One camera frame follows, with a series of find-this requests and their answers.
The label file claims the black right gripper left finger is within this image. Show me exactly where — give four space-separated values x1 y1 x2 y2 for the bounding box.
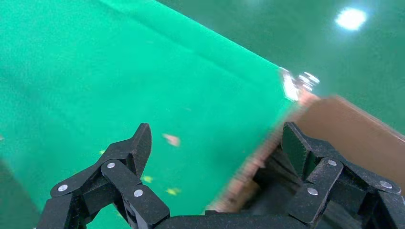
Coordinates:
37 123 171 229

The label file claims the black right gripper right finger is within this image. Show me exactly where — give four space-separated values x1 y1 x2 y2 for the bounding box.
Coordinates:
281 122 405 229

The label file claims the open brown cardboard carton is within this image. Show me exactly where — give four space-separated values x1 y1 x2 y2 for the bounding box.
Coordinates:
205 94 405 229

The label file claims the pink paper scrap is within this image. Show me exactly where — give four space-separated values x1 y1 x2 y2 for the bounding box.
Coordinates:
162 133 181 147

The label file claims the silver metal binder clip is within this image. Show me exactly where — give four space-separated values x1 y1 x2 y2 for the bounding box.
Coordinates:
280 67 320 102

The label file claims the green tablecloth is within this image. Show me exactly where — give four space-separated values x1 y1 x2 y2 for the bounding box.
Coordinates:
0 0 293 229

